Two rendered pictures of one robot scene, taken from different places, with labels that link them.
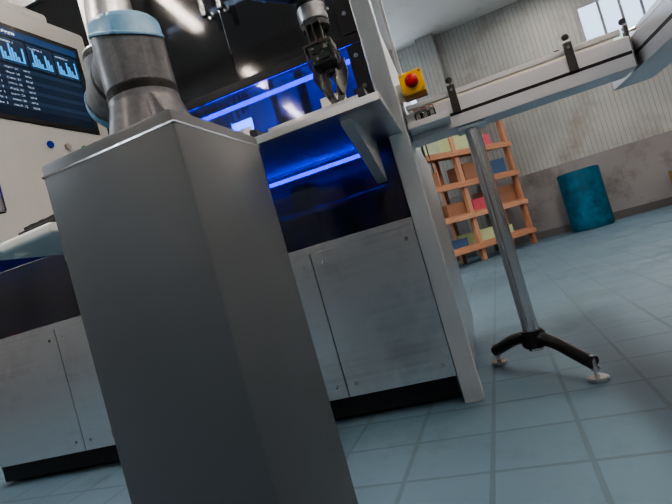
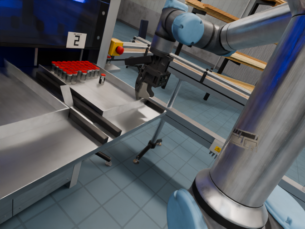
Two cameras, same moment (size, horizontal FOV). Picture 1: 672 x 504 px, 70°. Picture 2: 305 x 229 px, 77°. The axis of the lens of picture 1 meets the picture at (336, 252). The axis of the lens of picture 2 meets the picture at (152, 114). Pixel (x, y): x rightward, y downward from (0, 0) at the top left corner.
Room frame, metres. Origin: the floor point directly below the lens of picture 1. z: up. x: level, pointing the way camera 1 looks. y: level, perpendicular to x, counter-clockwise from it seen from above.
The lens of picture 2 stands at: (1.05, 0.57, 1.23)
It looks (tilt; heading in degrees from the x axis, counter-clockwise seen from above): 27 degrees down; 276
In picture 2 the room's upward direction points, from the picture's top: 22 degrees clockwise
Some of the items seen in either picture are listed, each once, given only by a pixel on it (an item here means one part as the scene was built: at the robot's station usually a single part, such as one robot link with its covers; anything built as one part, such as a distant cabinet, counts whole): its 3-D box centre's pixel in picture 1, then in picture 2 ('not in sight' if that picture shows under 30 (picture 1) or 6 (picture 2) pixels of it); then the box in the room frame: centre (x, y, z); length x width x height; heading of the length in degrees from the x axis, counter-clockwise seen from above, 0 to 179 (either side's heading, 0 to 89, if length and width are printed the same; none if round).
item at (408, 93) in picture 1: (413, 85); (112, 46); (1.48, -0.37, 1.00); 0.08 x 0.07 x 0.07; 165
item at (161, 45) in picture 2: (314, 17); (162, 44); (1.19, -0.11, 1.14); 0.08 x 0.08 x 0.05
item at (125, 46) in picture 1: (131, 57); (262, 218); (0.81, 0.25, 0.96); 0.13 x 0.12 x 0.14; 34
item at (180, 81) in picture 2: not in sight; (164, 115); (1.12, -1.01, 0.46); 0.09 x 0.09 x 0.77; 75
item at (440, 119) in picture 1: (429, 124); (103, 66); (1.52, -0.40, 0.87); 0.14 x 0.13 x 0.02; 165
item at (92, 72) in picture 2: not in sight; (81, 74); (1.46, -0.11, 0.91); 0.18 x 0.02 x 0.05; 74
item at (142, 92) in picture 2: (327, 90); (143, 93); (1.19, -0.09, 0.95); 0.06 x 0.03 x 0.09; 165
